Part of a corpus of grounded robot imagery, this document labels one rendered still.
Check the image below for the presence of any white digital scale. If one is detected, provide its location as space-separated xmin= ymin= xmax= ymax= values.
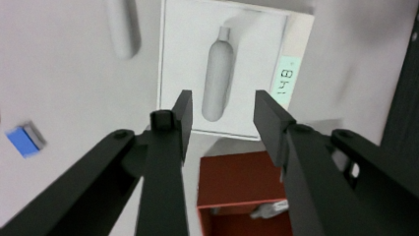
xmin=157 ymin=0 xmax=314 ymax=141

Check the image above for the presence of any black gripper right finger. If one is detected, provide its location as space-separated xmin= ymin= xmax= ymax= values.
xmin=253 ymin=89 xmax=419 ymax=236

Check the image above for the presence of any red open box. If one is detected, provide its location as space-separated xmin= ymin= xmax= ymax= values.
xmin=198 ymin=150 xmax=293 ymax=236

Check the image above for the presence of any blue rectangular block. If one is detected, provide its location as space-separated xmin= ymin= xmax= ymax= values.
xmin=7 ymin=128 xmax=47 ymax=160

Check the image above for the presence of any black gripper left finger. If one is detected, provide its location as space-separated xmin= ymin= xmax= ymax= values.
xmin=0 ymin=89 xmax=193 ymax=236

